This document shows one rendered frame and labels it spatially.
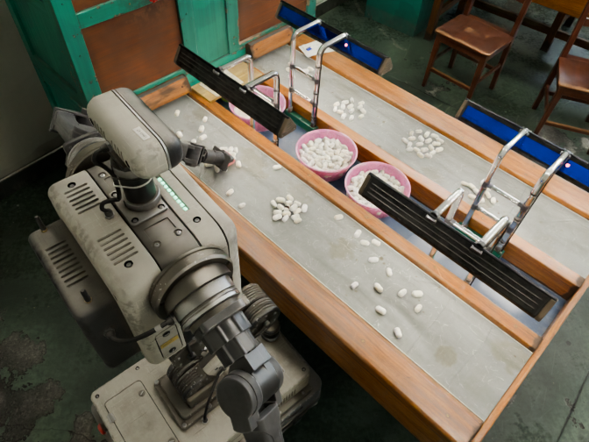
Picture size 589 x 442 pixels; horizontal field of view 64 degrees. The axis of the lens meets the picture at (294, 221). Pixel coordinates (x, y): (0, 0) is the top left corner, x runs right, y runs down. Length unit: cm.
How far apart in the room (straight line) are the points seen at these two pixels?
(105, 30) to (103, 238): 128
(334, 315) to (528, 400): 124
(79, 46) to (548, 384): 247
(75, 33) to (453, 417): 180
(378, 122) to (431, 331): 106
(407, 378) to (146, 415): 87
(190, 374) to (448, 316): 86
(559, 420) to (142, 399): 179
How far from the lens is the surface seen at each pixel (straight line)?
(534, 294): 138
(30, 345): 260
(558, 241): 205
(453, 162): 217
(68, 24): 198
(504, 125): 184
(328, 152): 209
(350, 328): 155
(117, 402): 182
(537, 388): 258
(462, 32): 375
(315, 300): 158
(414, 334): 161
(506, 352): 169
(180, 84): 229
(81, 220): 94
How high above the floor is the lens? 213
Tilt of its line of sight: 51 degrees down
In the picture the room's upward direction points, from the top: 4 degrees clockwise
